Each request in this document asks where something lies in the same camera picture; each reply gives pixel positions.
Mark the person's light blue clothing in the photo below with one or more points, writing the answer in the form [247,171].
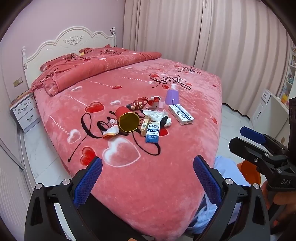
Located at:
[226,166]

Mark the white toy with red bow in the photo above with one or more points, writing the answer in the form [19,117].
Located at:
[153,101]

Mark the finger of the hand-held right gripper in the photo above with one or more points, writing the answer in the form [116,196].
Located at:
[245,150]
[252,135]

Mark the person's right hand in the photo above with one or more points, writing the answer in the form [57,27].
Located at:
[285,198]

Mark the black cloth piece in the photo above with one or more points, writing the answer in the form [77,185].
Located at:
[164,120]

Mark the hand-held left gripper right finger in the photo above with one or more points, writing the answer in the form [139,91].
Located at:
[207,180]

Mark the blue medicine box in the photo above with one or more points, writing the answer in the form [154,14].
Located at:
[152,133]

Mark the crumpled white tissue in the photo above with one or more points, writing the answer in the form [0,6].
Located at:
[152,114]

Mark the red tin can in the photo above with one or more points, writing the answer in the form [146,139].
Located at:
[128,121]

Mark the white orange squeezed tube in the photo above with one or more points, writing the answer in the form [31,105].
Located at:
[111,132]

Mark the folded red quilt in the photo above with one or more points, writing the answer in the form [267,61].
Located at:
[99,67]

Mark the white cabinet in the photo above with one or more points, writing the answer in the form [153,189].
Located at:
[266,109]

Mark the yellow medicine box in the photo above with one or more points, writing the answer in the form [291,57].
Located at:
[144,126]

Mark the white nightstand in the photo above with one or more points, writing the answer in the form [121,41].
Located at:
[25,115]

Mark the long white medicine box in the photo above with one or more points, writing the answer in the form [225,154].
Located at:
[181,114]

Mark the orange plastic bin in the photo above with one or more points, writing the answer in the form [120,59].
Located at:
[249,173]

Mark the red printed pillow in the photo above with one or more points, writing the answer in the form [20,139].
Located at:
[94,49]
[57,60]

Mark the wall socket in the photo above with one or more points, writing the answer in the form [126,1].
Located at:
[17,82]

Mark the pink plastic container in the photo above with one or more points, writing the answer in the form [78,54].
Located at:
[161,105]

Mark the white bookshelf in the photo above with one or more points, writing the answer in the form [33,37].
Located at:
[290,76]

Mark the beige curtain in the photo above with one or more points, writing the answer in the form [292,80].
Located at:
[185,34]

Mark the purple plastic cup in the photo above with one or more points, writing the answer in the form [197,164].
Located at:
[173,97]

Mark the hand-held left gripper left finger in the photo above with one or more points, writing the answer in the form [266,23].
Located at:
[89,180]

